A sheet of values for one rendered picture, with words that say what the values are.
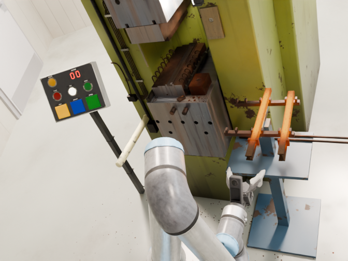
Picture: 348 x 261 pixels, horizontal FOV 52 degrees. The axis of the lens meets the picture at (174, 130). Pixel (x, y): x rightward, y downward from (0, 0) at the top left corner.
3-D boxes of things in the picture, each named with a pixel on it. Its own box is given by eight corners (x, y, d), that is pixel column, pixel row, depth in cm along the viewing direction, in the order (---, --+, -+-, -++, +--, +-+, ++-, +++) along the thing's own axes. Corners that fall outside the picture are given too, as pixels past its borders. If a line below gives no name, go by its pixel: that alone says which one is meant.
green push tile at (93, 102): (100, 106, 210) (96, 94, 209) (89, 110, 211) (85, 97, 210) (101, 106, 212) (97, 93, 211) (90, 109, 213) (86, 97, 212)
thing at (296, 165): (308, 180, 167) (307, 177, 166) (226, 174, 185) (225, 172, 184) (314, 134, 186) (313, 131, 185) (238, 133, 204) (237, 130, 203)
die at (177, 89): (185, 96, 202) (180, 83, 196) (155, 96, 211) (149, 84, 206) (207, 53, 228) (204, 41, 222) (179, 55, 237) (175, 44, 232)
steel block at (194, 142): (225, 157, 219) (206, 102, 191) (170, 154, 237) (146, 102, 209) (246, 98, 254) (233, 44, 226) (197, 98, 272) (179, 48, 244)
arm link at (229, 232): (215, 256, 132) (208, 242, 126) (223, 227, 140) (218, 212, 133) (240, 261, 127) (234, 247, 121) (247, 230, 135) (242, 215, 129)
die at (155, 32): (164, 41, 179) (158, 24, 173) (131, 44, 189) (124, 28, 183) (192, 0, 205) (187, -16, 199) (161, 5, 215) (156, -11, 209)
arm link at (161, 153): (148, 301, 142) (135, 170, 93) (148, 260, 155) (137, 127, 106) (187, 298, 142) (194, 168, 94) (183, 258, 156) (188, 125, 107)
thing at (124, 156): (123, 168, 223) (119, 163, 220) (116, 168, 225) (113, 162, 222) (151, 119, 250) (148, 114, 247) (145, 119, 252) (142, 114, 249)
